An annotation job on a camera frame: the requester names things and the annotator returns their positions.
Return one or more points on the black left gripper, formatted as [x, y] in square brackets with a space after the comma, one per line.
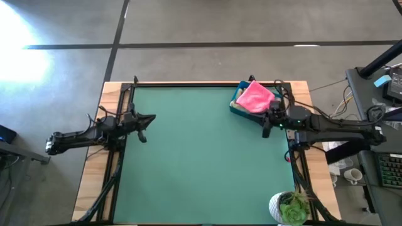
[130, 124]

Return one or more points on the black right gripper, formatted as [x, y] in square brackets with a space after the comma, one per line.
[273, 119]

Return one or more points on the pink microfiber towel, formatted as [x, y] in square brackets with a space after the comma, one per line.
[256, 97]

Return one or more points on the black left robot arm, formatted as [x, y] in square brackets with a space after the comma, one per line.
[78, 138]

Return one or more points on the black clamp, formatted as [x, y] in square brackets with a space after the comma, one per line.
[251, 78]
[135, 80]

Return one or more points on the blue plastic bin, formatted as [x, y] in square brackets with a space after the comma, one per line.
[243, 84]

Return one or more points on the green table mat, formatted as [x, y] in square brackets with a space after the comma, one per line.
[201, 163]

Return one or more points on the black desk leg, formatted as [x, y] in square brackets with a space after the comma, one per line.
[345, 150]

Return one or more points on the black tripod leg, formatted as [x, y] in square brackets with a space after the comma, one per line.
[100, 197]
[317, 204]

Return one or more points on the dark desk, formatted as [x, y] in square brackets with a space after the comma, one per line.
[361, 91]

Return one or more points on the green succulent plant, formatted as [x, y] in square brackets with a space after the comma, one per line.
[293, 212]

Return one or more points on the white mug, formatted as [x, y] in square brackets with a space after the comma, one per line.
[353, 175]

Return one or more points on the light blue box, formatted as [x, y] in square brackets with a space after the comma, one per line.
[382, 81]

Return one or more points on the clear plastic bag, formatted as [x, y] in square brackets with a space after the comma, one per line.
[391, 108]

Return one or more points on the black pole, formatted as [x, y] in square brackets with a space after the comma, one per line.
[380, 59]

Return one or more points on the black electronic device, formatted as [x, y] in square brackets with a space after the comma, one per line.
[395, 86]

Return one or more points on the black keyboard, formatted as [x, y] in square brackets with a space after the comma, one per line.
[391, 171]

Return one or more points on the black floor stand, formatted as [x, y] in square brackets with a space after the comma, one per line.
[19, 153]

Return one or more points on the black case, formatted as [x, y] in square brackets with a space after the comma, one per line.
[6, 134]

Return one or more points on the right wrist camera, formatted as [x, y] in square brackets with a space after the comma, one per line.
[275, 105]

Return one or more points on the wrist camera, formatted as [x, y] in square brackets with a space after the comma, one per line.
[127, 117]
[275, 105]

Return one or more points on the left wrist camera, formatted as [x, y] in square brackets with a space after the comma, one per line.
[127, 117]

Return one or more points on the black table frame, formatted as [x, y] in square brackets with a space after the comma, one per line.
[188, 84]

